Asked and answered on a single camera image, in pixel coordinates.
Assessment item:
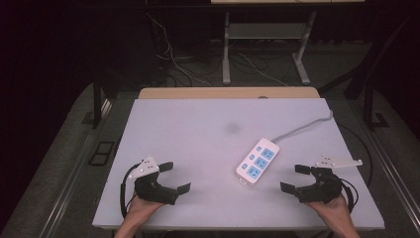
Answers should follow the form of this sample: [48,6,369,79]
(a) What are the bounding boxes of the person's right hand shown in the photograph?
[305,194,353,224]

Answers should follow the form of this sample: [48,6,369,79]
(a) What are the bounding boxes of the white power strip blue sockets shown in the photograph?
[235,137,281,185]

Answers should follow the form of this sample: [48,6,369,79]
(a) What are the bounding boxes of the grey metal stand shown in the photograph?
[221,11,317,86]

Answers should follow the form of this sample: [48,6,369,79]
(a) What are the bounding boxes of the black stand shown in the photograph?
[82,70,104,130]
[362,83,390,131]

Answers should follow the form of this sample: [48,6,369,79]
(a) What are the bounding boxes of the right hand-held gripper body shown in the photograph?
[295,154,364,204]

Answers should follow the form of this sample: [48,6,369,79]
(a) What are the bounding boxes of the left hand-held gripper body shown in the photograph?
[128,156,179,206]

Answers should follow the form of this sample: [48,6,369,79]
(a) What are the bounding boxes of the black floor frame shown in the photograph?
[87,141,117,167]

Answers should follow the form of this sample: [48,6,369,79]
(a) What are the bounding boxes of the metal floor rail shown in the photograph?
[346,98,420,229]
[38,98,114,238]

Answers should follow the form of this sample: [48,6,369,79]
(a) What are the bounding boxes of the grey power strip cable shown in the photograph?
[270,110,334,144]

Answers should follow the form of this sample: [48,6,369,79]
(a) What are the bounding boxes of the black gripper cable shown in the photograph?
[119,163,142,219]
[340,178,360,213]

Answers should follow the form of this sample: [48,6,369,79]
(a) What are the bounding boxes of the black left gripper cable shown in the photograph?
[119,163,142,219]

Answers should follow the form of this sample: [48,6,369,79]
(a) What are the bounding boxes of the black floor cable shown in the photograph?
[336,122,374,187]

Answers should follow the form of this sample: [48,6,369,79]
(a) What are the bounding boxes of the wooden table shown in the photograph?
[138,86,321,100]

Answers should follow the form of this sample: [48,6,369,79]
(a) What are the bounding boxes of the white floor cable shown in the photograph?
[147,13,213,87]
[238,53,289,87]

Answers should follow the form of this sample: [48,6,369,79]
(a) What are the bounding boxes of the person's left hand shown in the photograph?
[124,195,165,223]

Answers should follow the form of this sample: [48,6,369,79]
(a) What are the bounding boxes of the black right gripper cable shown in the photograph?
[340,178,360,213]

